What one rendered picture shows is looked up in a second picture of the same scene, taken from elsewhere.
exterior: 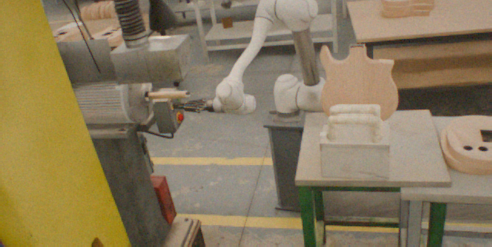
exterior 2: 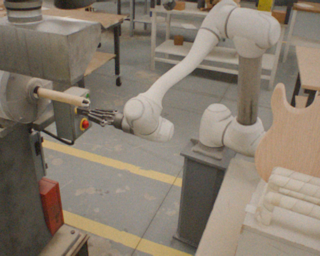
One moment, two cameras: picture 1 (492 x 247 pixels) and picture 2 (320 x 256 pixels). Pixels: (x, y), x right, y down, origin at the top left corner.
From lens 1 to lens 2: 0.84 m
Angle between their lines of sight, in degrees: 4
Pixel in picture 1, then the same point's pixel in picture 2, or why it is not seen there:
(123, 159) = not seen: outside the picture
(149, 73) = (29, 62)
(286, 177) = (191, 211)
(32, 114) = not seen: outside the picture
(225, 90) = (135, 109)
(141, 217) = (14, 226)
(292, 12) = (247, 31)
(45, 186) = not seen: outside the picture
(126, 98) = (4, 88)
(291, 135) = (208, 171)
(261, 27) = (204, 41)
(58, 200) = not seen: outside the picture
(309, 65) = (249, 101)
